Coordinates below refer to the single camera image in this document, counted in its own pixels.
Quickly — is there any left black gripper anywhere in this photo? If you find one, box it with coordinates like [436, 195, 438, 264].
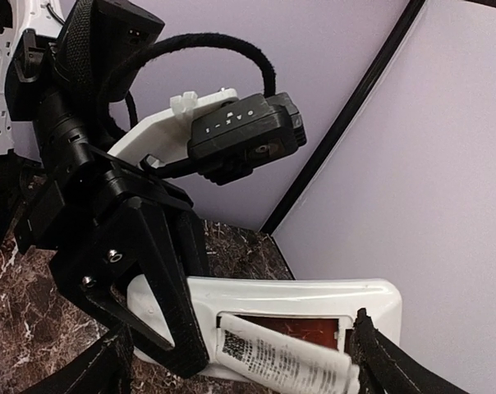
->
[15, 144, 210, 378]

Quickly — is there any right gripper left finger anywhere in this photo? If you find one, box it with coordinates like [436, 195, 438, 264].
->
[25, 324, 134, 394]

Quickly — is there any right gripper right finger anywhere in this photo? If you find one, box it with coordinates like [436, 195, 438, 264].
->
[349, 309, 467, 394]

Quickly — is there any white remote control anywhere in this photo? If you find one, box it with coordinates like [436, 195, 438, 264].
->
[126, 275, 404, 387]

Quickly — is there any white battery cover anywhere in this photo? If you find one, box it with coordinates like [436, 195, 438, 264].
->
[216, 314, 361, 394]

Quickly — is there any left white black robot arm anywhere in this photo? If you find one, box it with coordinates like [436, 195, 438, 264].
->
[5, 1, 209, 378]

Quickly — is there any left camera cable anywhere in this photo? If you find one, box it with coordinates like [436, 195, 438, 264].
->
[95, 34, 278, 180]

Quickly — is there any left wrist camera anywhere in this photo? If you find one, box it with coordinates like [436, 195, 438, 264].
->
[187, 92, 307, 186]

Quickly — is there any left black frame post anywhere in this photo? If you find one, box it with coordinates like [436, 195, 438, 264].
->
[260, 0, 425, 235]

